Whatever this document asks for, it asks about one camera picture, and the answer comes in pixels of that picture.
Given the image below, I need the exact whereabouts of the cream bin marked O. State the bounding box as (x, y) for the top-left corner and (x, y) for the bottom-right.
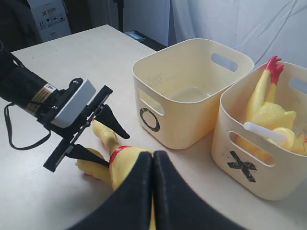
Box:
(132, 38), (254, 150)

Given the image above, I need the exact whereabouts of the cream bin marked X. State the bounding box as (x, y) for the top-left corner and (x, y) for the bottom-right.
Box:
(211, 65), (307, 201)

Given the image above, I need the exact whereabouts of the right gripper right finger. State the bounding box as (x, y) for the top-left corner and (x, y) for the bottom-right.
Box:
(153, 150), (244, 230)

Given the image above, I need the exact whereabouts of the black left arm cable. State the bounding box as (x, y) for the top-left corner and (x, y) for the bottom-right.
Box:
(3, 102), (52, 151)

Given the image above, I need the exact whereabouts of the chicken head with white tube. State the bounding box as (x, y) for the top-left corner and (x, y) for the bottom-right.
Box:
(243, 122), (307, 155)

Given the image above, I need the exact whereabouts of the white cardboard box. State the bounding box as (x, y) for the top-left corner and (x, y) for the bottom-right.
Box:
(28, 0), (71, 42)

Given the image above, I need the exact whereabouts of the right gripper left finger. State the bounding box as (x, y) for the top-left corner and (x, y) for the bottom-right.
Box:
(69, 152), (153, 230)

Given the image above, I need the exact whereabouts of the blue-grey backdrop curtain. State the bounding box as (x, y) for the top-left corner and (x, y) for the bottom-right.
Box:
(172, 0), (307, 67)

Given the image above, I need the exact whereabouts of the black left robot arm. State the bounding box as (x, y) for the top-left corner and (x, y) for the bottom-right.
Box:
(0, 49), (130, 172)

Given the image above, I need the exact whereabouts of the headless rubber chicken body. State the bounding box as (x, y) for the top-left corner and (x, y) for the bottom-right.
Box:
(236, 56), (297, 163)

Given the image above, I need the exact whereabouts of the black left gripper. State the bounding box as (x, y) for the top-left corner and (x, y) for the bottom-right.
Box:
(43, 86), (130, 172)

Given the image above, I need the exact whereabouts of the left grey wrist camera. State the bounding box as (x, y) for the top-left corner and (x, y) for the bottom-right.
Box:
(37, 78), (96, 128)

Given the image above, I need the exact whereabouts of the whole rubber chicken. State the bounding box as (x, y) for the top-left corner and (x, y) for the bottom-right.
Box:
(75, 119), (156, 230)

